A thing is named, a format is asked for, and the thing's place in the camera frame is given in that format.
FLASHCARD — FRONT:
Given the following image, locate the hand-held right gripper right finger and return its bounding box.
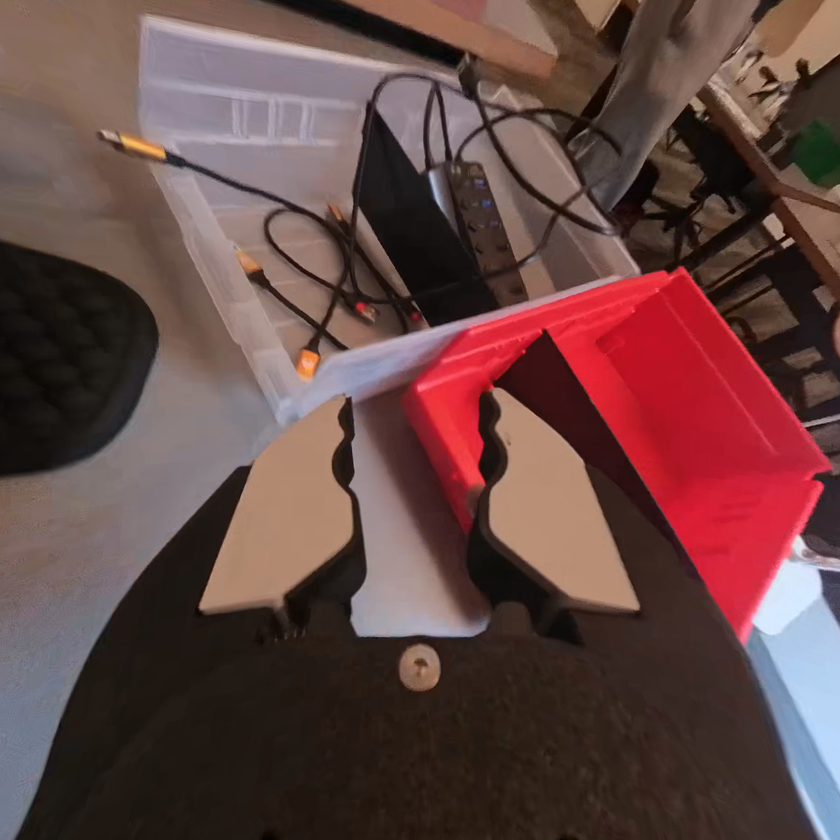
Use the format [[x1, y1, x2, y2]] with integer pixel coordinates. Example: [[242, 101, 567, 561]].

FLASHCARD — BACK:
[[466, 386, 642, 636]]

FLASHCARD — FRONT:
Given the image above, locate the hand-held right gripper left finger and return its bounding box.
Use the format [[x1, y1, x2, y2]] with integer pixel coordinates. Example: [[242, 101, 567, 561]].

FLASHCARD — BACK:
[[197, 395, 367, 634]]

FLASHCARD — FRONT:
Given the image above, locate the red plastic bin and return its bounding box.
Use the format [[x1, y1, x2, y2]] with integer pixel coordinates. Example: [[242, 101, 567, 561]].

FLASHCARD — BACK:
[[400, 266, 833, 643]]

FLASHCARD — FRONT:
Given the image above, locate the black usb hub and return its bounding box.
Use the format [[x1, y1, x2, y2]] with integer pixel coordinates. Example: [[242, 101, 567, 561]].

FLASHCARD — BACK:
[[425, 161, 530, 306]]

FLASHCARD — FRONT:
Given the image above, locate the orange-plug braided cable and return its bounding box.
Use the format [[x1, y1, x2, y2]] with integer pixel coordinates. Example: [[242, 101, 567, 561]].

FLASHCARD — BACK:
[[97, 129, 349, 383], [235, 203, 368, 352]]

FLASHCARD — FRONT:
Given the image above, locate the clear plastic bin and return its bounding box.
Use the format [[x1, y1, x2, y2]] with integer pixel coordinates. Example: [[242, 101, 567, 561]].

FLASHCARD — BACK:
[[136, 15, 642, 426]]

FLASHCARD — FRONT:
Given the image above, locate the white poster stand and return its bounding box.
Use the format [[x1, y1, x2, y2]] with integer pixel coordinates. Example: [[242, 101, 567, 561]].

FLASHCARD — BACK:
[[748, 535, 840, 637]]

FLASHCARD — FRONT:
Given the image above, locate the green object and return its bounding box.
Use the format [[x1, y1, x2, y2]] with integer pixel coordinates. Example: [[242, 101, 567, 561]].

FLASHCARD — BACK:
[[789, 120, 840, 186]]

